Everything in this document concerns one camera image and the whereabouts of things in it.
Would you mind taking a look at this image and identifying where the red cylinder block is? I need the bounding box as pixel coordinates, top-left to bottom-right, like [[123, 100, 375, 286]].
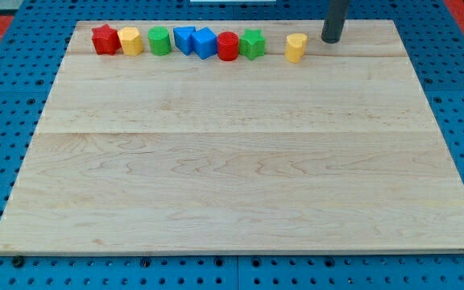
[[217, 31, 239, 61]]

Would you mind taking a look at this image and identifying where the green star block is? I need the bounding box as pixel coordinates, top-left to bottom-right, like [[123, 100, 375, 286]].
[[238, 29, 266, 60]]

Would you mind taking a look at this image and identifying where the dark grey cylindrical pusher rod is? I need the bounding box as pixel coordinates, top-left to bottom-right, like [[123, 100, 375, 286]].
[[321, 0, 350, 44]]

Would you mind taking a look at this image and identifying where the wooden board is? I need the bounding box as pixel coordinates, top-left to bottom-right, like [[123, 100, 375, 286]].
[[0, 20, 464, 256]]

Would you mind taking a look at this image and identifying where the blue cube block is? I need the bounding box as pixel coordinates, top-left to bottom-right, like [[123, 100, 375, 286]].
[[191, 27, 218, 60]]

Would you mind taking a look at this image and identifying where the red star block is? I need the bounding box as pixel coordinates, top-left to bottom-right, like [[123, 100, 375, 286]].
[[91, 23, 121, 56]]

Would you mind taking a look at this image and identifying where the yellow hexagon block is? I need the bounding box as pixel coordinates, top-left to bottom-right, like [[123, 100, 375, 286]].
[[118, 27, 144, 56]]

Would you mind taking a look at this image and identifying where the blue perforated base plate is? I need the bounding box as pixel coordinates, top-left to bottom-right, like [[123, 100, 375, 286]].
[[0, 1, 464, 289]]

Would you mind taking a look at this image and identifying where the blue triangle block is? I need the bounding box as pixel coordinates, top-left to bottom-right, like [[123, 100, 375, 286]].
[[173, 26, 196, 56]]

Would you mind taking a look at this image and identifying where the green cylinder block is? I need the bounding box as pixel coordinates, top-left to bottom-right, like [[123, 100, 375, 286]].
[[147, 26, 172, 56]]

